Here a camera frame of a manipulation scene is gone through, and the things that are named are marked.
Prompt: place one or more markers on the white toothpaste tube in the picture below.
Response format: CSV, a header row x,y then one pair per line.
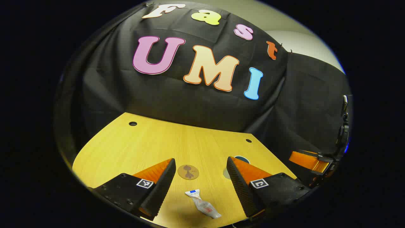
x,y
202,205

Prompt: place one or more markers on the round brown wooden coaster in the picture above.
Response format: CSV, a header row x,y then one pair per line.
x,y
188,172

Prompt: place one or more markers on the black backdrop cloth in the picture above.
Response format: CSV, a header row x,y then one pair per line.
x,y
190,101

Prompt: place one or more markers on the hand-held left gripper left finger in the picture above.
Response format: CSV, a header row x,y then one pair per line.
x,y
161,186

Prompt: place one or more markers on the wooden desktop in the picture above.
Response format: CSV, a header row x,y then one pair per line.
x,y
142,145

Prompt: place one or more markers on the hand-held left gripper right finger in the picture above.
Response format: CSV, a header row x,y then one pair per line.
x,y
239,186

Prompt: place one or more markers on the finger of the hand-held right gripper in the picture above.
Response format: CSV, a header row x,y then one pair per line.
x,y
308,160

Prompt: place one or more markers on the pale green cup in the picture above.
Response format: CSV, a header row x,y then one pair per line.
x,y
244,158

